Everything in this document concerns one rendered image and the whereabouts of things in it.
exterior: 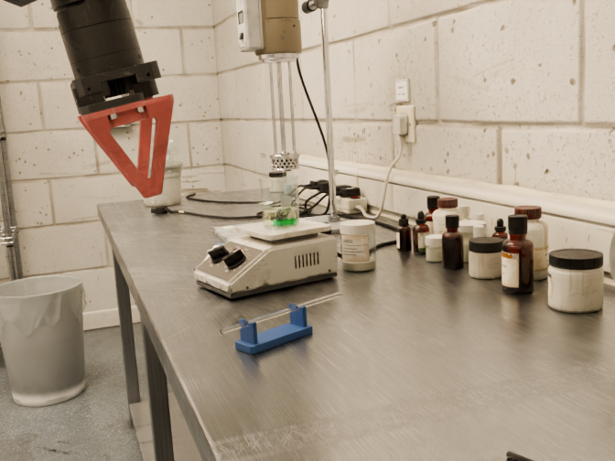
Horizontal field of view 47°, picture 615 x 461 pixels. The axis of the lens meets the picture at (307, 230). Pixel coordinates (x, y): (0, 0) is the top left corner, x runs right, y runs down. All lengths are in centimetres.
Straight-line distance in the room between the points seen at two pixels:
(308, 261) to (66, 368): 179
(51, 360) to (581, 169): 206
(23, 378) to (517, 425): 233
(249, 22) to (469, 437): 111
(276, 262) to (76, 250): 257
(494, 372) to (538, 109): 63
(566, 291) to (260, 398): 44
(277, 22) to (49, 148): 215
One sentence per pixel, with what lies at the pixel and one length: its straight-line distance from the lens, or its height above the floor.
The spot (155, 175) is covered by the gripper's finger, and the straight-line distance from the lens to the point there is 57.
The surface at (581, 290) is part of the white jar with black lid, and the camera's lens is 97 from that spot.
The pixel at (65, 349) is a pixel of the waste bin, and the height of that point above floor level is 20.
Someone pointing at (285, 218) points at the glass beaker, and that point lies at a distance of 113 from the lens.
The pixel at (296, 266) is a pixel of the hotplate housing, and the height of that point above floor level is 78.
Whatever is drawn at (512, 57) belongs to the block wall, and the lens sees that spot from 135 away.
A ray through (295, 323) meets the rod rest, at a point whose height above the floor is 76.
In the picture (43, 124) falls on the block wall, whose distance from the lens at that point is 356.
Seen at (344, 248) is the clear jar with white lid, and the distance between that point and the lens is 120.
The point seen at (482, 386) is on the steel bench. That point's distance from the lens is 74.
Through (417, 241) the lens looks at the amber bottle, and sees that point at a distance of 131.
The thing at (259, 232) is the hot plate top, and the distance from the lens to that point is 112.
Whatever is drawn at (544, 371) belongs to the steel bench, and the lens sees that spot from 78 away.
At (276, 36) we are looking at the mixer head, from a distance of 156.
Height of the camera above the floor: 103
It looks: 10 degrees down
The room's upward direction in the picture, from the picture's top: 3 degrees counter-clockwise
